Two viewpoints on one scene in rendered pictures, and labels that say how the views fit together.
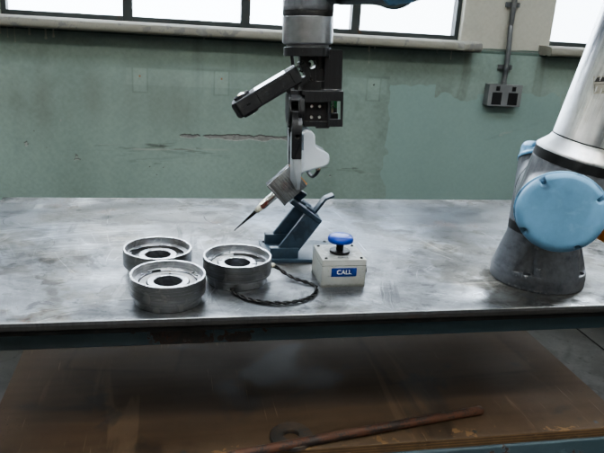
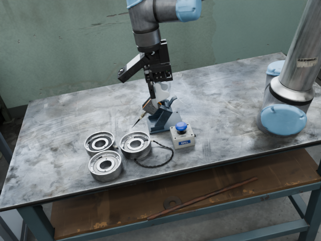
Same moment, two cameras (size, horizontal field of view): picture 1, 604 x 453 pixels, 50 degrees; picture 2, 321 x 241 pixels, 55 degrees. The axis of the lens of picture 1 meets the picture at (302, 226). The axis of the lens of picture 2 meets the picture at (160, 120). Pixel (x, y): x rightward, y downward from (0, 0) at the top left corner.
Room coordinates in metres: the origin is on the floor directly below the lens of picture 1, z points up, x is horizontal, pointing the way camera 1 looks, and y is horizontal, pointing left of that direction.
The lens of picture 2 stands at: (0.16, -0.10, 1.52)
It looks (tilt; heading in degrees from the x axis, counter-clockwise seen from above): 38 degrees down; 8
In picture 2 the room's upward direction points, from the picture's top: 9 degrees counter-clockwise
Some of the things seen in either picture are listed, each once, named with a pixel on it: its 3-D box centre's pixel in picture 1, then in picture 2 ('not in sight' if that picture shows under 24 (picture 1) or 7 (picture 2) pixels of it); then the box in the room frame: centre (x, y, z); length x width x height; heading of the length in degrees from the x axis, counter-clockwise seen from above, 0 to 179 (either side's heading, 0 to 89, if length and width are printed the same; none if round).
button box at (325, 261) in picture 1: (341, 263); (183, 135); (0.95, -0.07, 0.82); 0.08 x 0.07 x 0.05; 102
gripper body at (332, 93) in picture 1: (311, 88); (155, 61); (0.99, 0.00, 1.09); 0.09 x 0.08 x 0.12; 97
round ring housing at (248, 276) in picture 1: (236, 267); (135, 145); (0.92, 0.10, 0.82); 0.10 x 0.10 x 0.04
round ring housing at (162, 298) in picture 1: (168, 286); (106, 166); (0.83, 0.18, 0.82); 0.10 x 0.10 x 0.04
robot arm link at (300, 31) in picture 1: (307, 32); (147, 36); (1.00, 0.01, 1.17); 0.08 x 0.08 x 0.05
